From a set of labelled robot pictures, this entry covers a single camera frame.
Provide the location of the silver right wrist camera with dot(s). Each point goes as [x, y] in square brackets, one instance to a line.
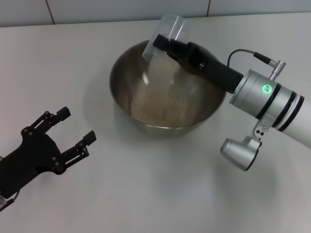
[240, 153]

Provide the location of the clear plastic cup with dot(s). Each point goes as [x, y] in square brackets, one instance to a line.
[175, 26]

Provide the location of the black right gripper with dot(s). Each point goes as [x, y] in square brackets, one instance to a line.
[216, 70]

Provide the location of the stainless steel mixing bowl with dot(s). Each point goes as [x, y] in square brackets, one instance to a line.
[121, 97]

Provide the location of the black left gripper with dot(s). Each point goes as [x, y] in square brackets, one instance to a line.
[31, 157]

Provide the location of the white rice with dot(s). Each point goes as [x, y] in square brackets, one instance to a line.
[162, 106]

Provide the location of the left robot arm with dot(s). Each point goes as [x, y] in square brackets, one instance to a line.
[2, 202]

